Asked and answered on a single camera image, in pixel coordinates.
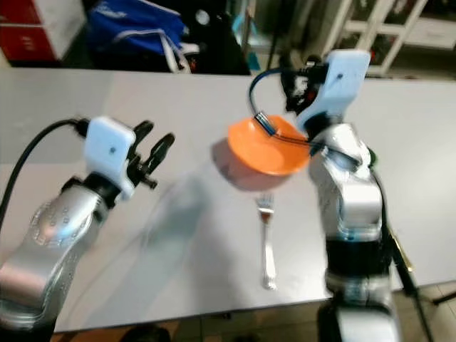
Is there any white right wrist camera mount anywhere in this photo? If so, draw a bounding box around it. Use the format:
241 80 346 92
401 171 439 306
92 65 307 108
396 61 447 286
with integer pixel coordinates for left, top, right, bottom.
296 49 372 134

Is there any red and white box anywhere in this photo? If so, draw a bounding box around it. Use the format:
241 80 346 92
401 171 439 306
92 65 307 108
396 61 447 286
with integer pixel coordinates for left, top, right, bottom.
0 0 81 64

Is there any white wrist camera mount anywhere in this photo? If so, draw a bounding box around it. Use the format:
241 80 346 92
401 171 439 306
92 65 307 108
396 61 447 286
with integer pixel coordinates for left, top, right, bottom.
83 115 138 201
296 49 372 134

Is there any orange plastic bowl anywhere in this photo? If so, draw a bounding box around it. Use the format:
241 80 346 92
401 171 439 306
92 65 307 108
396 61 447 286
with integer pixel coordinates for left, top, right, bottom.
227 115 312 177

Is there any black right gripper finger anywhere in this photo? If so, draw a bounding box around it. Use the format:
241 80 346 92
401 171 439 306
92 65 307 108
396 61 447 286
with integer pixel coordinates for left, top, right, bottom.
280 54 299 111

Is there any silver metal fork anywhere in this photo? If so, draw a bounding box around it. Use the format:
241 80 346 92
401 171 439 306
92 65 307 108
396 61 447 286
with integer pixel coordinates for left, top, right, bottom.
254 192 279 291

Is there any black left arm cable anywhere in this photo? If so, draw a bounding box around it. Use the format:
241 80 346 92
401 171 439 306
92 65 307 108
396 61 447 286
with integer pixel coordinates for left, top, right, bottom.
0 117 92 218

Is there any white glass-door cabinet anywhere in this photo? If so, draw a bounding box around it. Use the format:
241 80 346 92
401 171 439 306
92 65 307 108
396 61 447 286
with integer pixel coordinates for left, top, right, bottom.
324 0 456 73

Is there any black chair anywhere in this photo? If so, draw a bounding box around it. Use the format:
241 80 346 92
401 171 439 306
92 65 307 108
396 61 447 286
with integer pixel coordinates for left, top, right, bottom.
185 0 252 76

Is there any blue bag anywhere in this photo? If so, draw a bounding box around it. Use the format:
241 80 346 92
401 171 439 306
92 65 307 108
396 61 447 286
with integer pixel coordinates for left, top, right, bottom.
86 4 198 74

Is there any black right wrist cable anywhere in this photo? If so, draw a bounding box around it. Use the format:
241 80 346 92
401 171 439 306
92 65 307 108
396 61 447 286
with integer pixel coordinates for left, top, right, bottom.
248 66 323 148

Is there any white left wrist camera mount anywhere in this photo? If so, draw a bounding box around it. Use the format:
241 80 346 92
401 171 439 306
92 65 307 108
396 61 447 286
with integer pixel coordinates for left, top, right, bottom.
83 115 138 201

